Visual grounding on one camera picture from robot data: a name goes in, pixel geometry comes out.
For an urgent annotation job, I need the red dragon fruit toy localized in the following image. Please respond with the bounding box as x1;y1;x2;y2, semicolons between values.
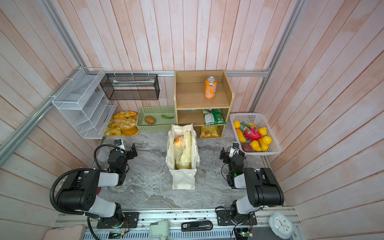
242;122;262;141

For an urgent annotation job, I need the yellow plastic grocery bag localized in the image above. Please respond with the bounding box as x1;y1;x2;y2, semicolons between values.
174;130;192;170

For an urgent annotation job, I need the cream canvas tote bag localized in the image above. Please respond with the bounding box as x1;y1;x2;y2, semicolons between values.
166;124;200;190

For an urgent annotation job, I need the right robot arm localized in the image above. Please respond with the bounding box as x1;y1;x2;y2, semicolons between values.
217;146;285;226

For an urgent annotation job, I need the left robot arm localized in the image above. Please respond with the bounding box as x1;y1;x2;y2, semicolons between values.
49;139;139;229

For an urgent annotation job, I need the yellow snack bag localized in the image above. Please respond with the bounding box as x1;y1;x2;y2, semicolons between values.
200;126;220;139

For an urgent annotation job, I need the pile of bread buns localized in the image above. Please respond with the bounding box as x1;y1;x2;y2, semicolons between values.
104;111;140;137

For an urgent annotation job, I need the white fruit basket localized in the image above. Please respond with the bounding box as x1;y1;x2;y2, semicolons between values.
230;113;281;156

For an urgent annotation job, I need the brown potato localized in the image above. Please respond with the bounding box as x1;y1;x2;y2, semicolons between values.
145;116;156;125

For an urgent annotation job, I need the green plastic basket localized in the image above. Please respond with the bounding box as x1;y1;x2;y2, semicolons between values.
136;106;176;132

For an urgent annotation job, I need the yellow lemon toy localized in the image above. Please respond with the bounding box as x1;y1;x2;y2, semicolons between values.
262;136;272;145

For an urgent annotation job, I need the green snack bag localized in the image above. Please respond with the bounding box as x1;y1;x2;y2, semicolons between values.
203;109;227;126

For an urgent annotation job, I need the green chili pepper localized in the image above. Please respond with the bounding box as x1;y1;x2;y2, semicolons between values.
161;115;174;120

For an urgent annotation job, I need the wooden shelf unit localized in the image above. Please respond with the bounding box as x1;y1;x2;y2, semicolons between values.
174;70;235;139

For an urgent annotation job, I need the black barcode scanner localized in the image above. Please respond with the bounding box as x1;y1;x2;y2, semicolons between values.
181;220;214;232

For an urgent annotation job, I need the orange soda can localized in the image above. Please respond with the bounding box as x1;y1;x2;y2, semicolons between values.
205;76;217;99

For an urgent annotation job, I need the white round clock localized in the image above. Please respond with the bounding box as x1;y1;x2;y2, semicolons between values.
269;212;294;240

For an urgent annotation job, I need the white adapter box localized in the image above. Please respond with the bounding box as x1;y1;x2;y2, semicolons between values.
149;220;170;240

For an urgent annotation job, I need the black mesh wall basket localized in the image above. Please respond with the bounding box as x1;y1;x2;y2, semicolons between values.
101;73;160;101

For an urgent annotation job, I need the white wire rack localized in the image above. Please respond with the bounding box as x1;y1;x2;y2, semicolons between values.
52;68;117;139

